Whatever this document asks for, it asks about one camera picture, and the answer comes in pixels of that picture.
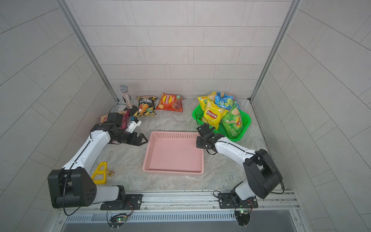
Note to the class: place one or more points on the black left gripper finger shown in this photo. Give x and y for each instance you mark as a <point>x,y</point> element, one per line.
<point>141,141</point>
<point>141,136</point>

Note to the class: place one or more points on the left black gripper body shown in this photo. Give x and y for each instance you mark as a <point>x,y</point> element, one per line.
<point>125,136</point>

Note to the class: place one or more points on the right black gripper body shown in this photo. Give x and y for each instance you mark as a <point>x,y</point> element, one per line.
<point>201,142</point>

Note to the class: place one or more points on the pink Lay's chip bag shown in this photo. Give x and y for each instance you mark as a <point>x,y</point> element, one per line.
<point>118,118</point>

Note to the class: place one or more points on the yellow lay's chip bag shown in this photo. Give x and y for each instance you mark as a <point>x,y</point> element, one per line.
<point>204,99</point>
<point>213,114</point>

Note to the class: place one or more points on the green plastic basket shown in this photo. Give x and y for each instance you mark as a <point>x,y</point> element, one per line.
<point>197,115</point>

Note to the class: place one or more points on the black yellow chip bag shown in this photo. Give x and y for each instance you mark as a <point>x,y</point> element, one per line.
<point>146,106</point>

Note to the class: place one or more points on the green Lay's chip bag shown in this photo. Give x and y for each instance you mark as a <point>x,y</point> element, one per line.
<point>232,122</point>

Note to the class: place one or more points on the yellow Lay's chip bag front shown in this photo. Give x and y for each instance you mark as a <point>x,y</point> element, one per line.
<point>204,99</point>

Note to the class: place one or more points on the red Lay's chip bag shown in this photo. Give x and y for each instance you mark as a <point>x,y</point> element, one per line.
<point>170,102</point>

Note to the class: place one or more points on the light blue Lay's chip bag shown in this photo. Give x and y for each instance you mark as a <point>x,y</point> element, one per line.
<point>226,101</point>

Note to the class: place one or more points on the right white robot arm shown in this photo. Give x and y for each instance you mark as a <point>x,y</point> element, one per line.
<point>261,172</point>

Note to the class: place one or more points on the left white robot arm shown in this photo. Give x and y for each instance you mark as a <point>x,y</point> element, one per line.
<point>72,186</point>

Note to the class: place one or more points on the pink plastic basket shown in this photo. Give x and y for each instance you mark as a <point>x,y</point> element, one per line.
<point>174,153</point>

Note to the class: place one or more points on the small brass knob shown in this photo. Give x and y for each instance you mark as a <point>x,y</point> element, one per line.
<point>110,173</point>

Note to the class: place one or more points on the yellow triangular stand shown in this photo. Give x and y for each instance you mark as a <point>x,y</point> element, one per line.
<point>99,176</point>

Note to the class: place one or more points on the left circuit board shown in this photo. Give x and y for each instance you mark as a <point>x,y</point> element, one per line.
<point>116,221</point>

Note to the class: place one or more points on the circuit board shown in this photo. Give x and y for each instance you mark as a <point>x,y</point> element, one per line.
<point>116,221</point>
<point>243,217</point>

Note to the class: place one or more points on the right circuit board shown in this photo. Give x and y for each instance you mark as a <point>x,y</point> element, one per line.
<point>243,217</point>

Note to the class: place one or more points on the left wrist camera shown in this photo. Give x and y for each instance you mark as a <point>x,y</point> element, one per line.
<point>134,123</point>

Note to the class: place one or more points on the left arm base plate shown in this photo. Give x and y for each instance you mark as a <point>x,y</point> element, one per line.
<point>124,201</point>

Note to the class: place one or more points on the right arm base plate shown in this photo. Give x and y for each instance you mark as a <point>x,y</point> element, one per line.
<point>230,200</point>

